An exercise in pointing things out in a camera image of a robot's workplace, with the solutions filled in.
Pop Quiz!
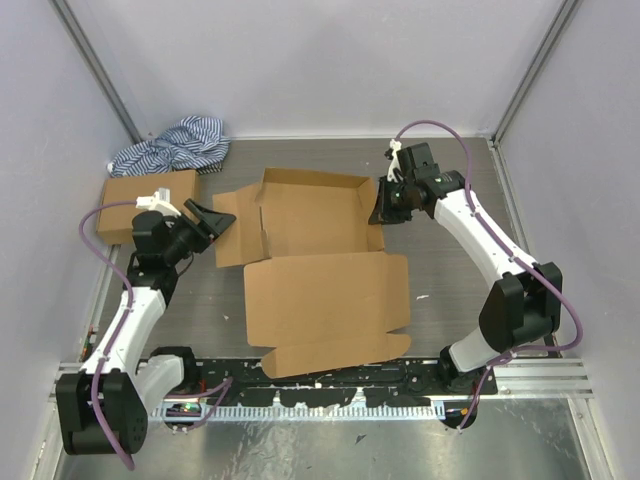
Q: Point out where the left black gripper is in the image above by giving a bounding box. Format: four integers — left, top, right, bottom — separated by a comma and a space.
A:
164, 199, 236, 264

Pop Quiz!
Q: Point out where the brown cardboard box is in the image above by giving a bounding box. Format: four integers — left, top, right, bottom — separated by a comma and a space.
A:
96, 170, 199, 245
212, 168, 411, 379

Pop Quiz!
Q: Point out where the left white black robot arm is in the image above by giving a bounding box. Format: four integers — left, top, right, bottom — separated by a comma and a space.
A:
55, 193, 236, 469

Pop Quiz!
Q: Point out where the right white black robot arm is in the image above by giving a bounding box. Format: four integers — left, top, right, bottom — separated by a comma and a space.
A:
369, 171, 562, 395

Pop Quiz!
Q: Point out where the closed brown cardboard box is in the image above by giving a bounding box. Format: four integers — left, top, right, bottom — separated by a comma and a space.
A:
96, 170, 199, 245

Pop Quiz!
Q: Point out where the blue striped crumpled cloth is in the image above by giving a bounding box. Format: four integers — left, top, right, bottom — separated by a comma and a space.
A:
107, 116, 231, 178

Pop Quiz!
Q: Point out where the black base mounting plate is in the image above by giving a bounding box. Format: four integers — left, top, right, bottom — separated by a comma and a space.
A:
170, 357, 498, 408

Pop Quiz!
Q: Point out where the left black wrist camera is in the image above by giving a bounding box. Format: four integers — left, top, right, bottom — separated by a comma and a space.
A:
132, 187, 181, 254

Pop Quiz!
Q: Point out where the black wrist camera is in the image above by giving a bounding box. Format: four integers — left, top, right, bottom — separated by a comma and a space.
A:
385, 139, 440, 183
132, 187, 181, 254

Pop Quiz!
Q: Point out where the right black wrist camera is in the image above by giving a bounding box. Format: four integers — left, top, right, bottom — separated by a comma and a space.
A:
385, 139, 440, 183

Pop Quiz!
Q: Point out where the white slotted cable duct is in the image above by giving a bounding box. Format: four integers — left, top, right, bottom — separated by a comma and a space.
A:
149, 402, 446, 422

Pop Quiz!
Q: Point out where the aluminium front rail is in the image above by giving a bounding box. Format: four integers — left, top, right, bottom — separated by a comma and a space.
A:
48, 357, 595, 401

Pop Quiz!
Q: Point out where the left aluminium corner post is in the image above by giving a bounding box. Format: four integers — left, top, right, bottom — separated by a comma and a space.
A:
50, 0, 143, 143

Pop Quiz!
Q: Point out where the aluminium corner post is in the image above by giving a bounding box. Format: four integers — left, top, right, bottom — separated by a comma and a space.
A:
491, 0, 583, 147
50, 0, 143, 143

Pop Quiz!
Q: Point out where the right aluminium corner post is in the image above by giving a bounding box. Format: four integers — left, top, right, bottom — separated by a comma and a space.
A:
491, 0, 583, 147

